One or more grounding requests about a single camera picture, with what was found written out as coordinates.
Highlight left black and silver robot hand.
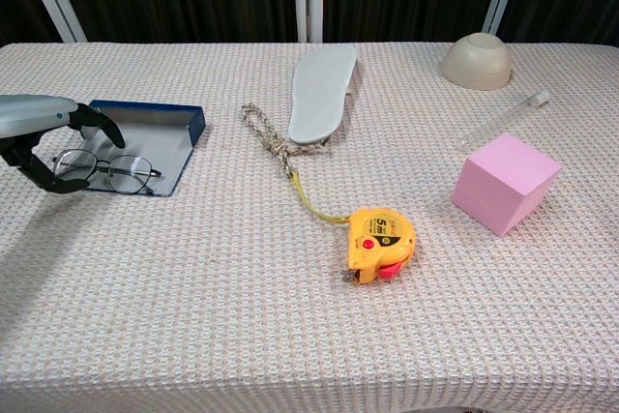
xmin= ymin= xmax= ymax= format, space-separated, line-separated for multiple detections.
xmin=0 ymin=94 xmax=127 ymax=195

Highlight wire-frame eyeglasses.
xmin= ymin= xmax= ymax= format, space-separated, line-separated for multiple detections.
xmin=50 ymin=148 xmax=163 ymax=195

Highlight blue glasses case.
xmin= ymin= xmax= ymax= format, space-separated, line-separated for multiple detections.
xmin=81 ymin=99 xmax=207 ymax=198

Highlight white woven tablecloth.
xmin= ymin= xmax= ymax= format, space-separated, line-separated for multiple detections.
xmin=0 ymin=42 xmax=619 ymax=413

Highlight white shoe insole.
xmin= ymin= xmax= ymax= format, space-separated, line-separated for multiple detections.
xmin=286 ymin=44 xmax=362 ymax=147

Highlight yellow tape measure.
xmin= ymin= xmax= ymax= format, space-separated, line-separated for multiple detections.
xmin=288 ymin=173 xmax=417 ymax=285

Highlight beige bowl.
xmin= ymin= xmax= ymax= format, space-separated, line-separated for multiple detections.
xmin=439 ymin=32 xmax=514 ymax=92

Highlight clear plastic test tube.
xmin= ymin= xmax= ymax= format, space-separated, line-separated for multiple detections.
xmin=455 ymin=89 xmax=551 ymax=152

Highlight pink foam cube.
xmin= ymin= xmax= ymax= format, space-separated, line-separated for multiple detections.
xmin=451 ymin=132 xmax=563 ymax=238

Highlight beige braided rope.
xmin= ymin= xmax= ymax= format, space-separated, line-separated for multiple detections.
xmin=240 ymin=103 xmax=331 ymax=180

